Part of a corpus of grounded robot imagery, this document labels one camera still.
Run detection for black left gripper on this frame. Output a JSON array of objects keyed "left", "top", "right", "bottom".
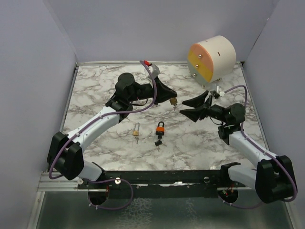
[{"left": 128, "top": 76, "right": 178, "bottom": 106}]

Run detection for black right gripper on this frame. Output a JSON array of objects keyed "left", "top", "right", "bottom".
[{"left": 181, "top": 91, "right": 229, "bottom": 124}]

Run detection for orange black padlock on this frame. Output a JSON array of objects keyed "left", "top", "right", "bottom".
[{"left": 155, "top": 121, "right": 165, "bottom": 140}]

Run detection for black keys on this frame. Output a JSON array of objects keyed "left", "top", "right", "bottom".
[{"left": 155, "top": 140, "right": 167, "bottom": 152}]

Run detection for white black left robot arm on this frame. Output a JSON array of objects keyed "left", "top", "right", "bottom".
[{"left": 47, "top": 73, "right": 177, "bottom": 188}]

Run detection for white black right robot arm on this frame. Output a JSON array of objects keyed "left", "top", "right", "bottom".
[{"left": 180, "top": 91, "right": 297, "bottom": 203}]

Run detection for brass padlock long shackle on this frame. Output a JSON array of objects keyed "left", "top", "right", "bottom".
[{"left": 132, "top": 123, "right": 140, "bottom": 136}]

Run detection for round pastel drawer cabinet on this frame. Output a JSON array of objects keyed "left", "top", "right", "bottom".
[{"left": 187, "top": 35, "right": 236, "bottom": 86}]

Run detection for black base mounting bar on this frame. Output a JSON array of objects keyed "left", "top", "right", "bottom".
[{"left": 77, "top": 162, "right": 248, "bottom": 199}]

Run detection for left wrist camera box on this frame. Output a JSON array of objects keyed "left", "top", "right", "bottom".
[{"left": 145, "top": 63, "right": 160, "bottom": 85}]

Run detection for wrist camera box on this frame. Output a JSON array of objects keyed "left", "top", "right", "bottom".
[
  {"left": 210, "top": 86, "right": 225, "bottom": 99},
  {"left": 145, "top": 63, "right": 160, "bottom": 85}
]

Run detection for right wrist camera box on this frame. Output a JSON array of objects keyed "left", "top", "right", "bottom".
[{"left": 210, "top": 86, "right": 225, "bottom": 99}]

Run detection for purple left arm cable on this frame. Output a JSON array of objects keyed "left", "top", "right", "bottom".
[{"left": 49, "top": 60, "right": 159, "bottom": 210}]

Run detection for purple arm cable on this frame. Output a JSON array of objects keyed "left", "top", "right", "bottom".
[
  {"left": 49, "top": 60, "right": 159, "bottom": 210},
  {"left": 221, "top": 85, "right": 298, "bottom": 208}
]

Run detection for aluminium frame rail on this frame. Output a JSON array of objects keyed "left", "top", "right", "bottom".
[{"left": 39, "top": 165, "right": 256, "bottom": 191}]

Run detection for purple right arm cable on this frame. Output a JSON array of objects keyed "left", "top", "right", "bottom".
[{"left": 221, "top": 85, "right": 298, "bottom": 208}]

